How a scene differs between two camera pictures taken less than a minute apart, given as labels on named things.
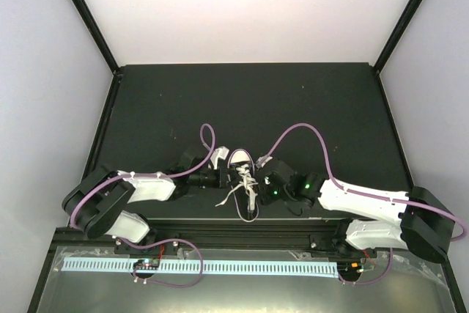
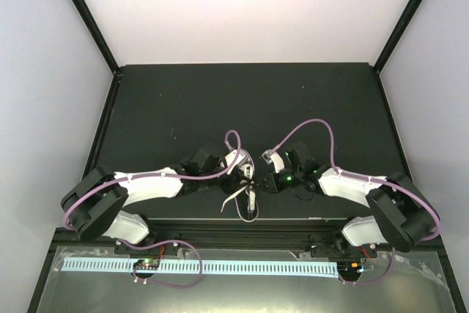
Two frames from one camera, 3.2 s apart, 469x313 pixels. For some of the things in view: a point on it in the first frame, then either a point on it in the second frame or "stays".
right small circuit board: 349,268 stays
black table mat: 182,121 stays
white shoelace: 247,181 → 237,210
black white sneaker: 242,185 stays
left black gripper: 221,179 → 232,186
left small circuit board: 146,263 stays
